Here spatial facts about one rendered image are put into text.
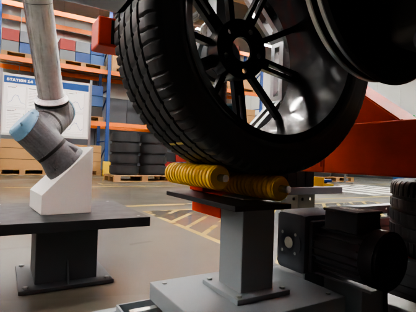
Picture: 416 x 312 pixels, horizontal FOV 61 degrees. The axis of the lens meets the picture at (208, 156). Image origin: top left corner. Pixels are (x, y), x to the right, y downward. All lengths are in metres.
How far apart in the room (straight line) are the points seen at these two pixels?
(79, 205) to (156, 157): 6.67
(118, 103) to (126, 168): 4.29
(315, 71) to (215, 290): 0.67
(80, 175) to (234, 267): 0.94
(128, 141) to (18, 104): 2.40
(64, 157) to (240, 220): 0.99
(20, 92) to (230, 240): 6.21
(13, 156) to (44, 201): 8.61
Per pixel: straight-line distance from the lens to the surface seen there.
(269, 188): 0.81
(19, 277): 1.82
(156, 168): 8.25
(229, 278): 0.93
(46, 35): 1.67
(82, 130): 6.95
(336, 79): 1.04
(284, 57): 1.22
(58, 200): 1.63
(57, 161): 1.66
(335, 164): 1.24
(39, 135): 1.65
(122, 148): 8.00
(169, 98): 0.70
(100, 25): 0.93
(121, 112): 11.92
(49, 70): 1.71
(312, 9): 0.58
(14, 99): 6.88
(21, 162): 10.21
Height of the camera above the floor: 0.55
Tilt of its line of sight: 1 degrees up
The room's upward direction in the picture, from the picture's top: 2 degrees clockwise
